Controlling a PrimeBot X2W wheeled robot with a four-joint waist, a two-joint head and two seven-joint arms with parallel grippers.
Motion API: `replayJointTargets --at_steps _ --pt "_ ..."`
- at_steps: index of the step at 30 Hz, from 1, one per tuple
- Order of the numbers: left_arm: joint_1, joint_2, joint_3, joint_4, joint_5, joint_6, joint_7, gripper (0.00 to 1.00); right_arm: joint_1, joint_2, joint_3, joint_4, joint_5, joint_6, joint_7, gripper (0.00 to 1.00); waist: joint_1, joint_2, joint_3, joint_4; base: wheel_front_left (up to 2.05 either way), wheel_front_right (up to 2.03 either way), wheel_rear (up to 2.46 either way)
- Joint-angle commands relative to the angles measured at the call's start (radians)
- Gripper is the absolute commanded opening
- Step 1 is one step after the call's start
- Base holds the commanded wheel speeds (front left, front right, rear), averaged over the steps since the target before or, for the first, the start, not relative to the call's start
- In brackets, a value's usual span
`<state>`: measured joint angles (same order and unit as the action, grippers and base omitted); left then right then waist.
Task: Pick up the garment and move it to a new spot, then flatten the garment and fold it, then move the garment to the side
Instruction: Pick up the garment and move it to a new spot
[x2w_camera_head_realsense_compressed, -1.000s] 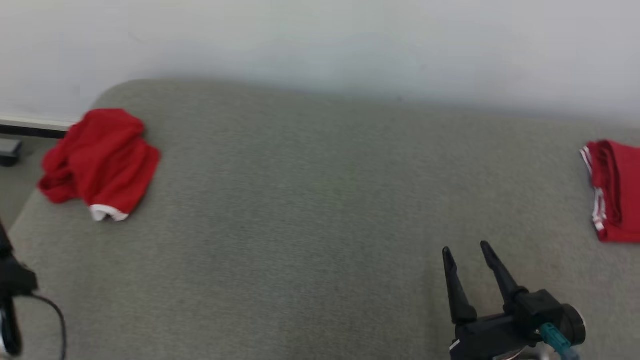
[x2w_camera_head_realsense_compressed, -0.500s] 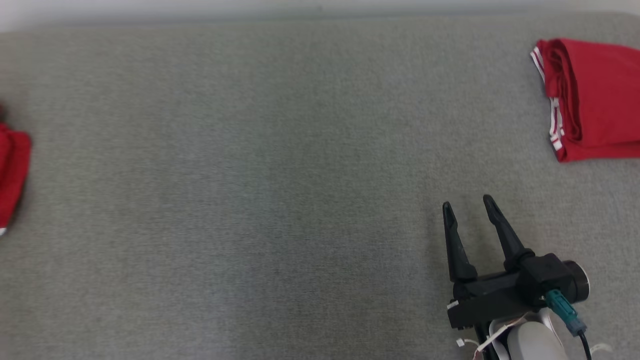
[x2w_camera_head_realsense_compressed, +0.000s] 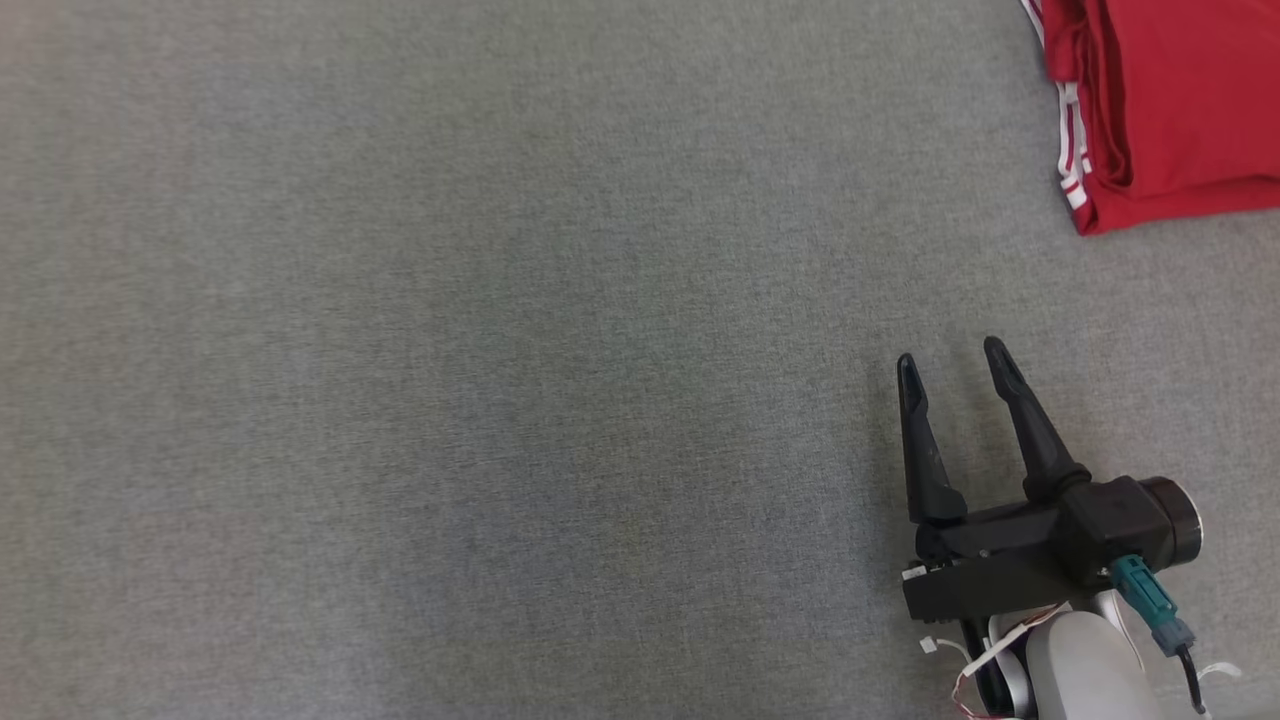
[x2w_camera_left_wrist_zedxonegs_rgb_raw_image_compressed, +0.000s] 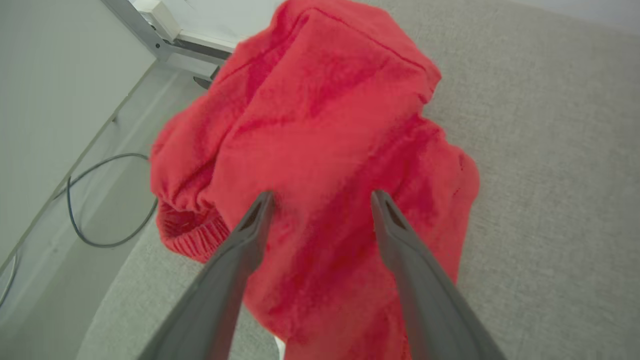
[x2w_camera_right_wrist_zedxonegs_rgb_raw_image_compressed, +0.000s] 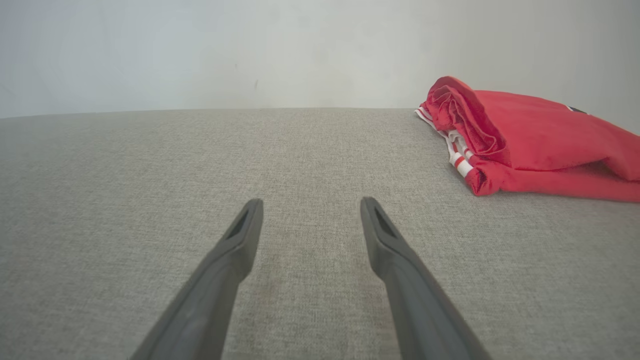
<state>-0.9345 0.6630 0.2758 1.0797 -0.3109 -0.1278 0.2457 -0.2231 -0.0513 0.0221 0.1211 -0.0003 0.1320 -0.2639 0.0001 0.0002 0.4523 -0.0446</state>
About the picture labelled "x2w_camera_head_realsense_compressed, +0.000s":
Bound right camera cable teal plug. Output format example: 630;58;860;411
1108;555;1211;716

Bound thin white red wires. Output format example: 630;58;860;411
918;605;1071;720

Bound red basketball jersey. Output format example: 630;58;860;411
1020;0;1280;236

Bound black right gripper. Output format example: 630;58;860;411
897;337;1109;623

